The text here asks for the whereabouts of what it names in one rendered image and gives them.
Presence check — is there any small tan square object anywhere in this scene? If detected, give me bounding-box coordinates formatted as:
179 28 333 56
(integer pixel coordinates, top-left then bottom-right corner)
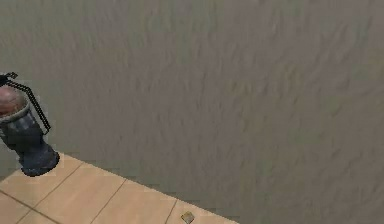
180 211 196 224

